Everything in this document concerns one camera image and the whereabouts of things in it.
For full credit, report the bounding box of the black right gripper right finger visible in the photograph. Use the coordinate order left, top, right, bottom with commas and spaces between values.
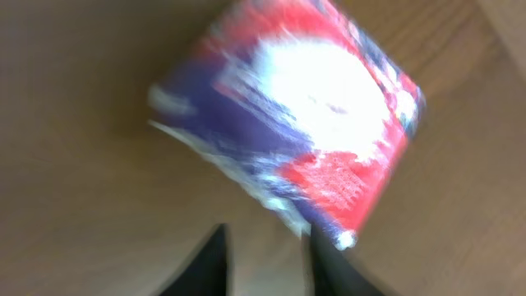
308, 225, 385, 296

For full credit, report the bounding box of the purple snack packet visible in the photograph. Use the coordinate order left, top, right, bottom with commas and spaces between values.
149, 0, 425, 250

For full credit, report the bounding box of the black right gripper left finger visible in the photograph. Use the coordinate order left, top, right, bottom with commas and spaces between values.
158, 224, 228, 296

